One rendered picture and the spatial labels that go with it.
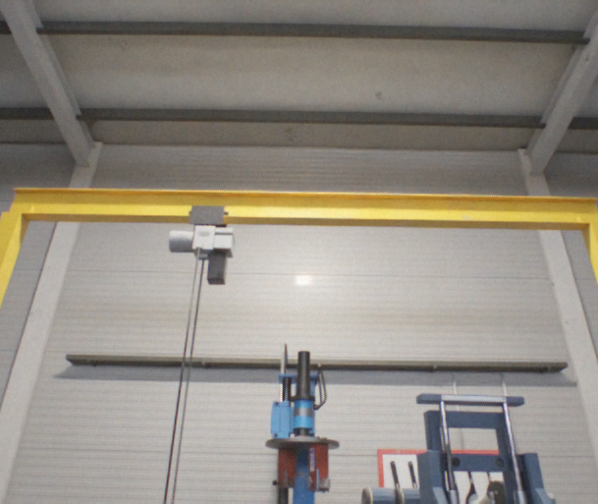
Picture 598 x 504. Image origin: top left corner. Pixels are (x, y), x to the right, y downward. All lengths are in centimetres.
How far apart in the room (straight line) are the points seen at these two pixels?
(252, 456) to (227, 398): 73
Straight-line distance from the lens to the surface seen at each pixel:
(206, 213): 425
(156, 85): 754
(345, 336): 633
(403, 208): 442
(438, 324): 661
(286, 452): 409
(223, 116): 743
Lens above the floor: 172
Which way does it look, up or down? 29 degrees up
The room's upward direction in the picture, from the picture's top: 1 degrees clockwise
